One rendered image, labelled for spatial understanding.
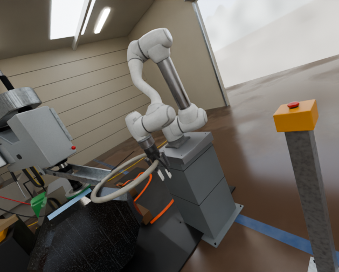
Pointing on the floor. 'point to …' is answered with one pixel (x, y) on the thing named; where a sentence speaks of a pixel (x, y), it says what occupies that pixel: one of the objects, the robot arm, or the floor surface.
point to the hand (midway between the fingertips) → (164, 174)
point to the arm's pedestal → (202, 195)
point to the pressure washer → (35, 203)
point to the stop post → (309, 181)
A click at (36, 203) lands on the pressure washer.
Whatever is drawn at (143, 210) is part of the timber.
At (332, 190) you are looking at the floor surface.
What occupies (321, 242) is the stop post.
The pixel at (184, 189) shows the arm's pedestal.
